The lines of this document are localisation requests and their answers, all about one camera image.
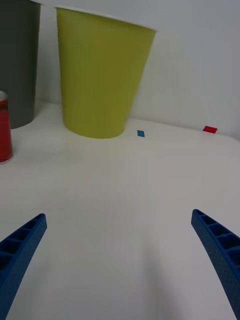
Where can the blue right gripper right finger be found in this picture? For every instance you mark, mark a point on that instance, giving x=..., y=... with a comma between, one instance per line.
x=225, y=255

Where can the red drink can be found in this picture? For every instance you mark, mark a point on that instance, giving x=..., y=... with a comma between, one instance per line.
x=5, y=135

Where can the grey plastic waste bin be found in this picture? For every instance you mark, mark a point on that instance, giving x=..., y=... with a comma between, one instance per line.
x=17, y=62

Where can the yellow-green plastic waste bin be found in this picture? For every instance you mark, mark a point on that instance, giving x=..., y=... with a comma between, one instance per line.
x=100, y=80

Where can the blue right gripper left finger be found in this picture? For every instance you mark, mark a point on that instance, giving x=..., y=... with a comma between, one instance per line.
x=20, y=255

